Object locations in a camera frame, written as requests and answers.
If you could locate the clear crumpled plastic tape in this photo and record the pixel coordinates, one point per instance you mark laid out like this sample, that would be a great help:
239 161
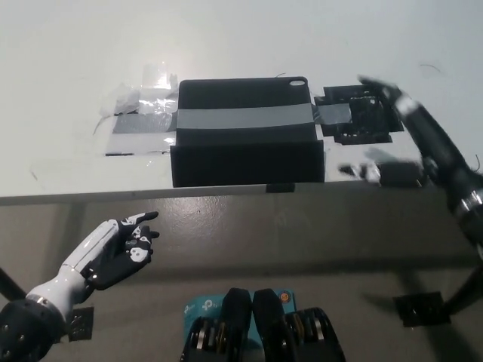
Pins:
151 94

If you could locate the black tape patch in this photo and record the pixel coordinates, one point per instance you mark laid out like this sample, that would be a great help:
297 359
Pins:
362 126

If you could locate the white and black right hand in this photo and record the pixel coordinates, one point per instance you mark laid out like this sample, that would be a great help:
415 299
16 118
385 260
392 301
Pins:
381 86

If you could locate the black square floor marker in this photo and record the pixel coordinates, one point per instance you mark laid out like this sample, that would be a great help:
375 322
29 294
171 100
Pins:
81 324
420 309

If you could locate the black robot body blocks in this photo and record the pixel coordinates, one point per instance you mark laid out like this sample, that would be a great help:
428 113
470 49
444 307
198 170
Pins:
264 332

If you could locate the white and black left hand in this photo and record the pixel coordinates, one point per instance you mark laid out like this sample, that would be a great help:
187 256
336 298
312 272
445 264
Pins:
113 245

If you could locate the thin black thread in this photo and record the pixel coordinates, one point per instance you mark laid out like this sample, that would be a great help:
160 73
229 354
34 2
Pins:
433 67

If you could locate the dark rectangular tape piece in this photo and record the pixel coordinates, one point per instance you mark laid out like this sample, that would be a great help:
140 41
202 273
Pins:
400 174

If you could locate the black desk leg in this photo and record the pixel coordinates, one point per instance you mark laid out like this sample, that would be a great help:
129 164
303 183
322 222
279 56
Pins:
11 286
464 290

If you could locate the grey tape strip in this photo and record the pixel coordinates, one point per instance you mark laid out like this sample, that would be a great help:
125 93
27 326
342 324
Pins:
241 117

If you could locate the black folded tablet cover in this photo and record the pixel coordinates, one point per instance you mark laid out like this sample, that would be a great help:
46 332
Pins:
245 158

